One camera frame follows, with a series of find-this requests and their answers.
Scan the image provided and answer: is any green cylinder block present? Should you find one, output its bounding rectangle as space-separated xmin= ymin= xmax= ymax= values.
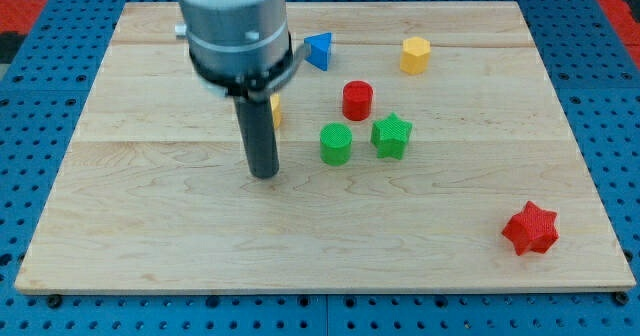
xmin=320 ymin=123 xmax=352 ymax=166

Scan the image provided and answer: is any grey cylindrical robot arm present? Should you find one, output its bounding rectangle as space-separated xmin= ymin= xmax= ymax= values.
xmin=178 ymin=0 xmax=293 ymax=101

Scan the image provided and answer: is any green star block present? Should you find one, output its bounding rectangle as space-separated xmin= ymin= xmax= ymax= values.
xmin=370 ymin=113 xmax=413 ymax=160

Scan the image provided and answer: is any red star block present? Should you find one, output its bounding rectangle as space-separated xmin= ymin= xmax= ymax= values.
xmin=501 ymin=201 xmax=559 ymax=256

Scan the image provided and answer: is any red cylinder block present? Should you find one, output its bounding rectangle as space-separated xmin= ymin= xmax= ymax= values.
xmin=342 ymin=80 xmax=374 ymax=121

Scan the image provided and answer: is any yellow block behind tool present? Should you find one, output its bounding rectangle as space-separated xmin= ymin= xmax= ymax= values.
xmin=270 ymin=93 xmax=282 ymax=129

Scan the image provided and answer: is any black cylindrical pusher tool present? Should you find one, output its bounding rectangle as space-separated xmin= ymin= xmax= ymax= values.
xmin=234 ymin=97 xmax=279 ymax=179

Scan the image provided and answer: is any light wooden board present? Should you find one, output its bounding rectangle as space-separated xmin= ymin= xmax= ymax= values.
xmin=15 ymin=1 xmax=636 ymax=295

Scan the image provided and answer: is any blue triangle block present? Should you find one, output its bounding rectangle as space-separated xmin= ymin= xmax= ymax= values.
xmin=304 ymin=32 xmax=332 ymax=71

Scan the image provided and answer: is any yellow hexagon block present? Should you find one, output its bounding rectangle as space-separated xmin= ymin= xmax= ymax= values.
xmin=400 ymin=37 xmax=431 ymax=75

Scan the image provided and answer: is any black clamp ring with lever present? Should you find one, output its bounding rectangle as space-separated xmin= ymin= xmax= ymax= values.
xmin=187 ymin=34 xmax=312 ymax=102

